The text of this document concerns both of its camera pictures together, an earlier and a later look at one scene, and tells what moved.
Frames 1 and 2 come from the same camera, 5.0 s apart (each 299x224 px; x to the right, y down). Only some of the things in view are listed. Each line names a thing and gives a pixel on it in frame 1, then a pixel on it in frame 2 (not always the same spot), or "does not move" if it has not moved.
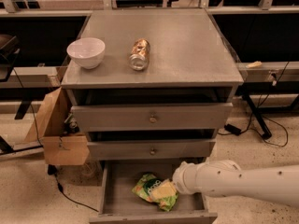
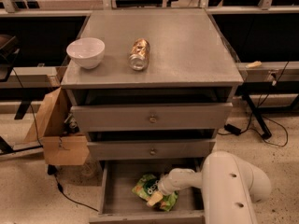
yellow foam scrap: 254,64 does not move
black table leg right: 266,133 does not move
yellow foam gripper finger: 165,189 -> 154,197
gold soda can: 139,54 does not move
